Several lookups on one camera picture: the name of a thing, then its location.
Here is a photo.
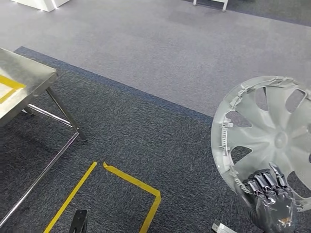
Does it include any white table frame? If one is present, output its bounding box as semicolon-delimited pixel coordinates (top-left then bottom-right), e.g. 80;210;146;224
193;0;229;13

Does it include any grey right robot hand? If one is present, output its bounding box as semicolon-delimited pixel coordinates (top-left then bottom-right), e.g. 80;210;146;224
239;162;297;233

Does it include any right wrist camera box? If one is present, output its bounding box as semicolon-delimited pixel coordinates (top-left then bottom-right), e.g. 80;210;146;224
211;219;237;233

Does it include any stainless steel workbench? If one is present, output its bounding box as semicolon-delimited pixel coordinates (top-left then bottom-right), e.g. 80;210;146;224
0;47;88;227

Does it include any yellow floor tape marking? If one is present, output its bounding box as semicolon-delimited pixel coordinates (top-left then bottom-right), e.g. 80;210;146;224
43;162;162;233

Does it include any silver plastic wheel hubcap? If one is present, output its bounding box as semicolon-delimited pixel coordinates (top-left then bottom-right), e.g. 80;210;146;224
211;76;311;213

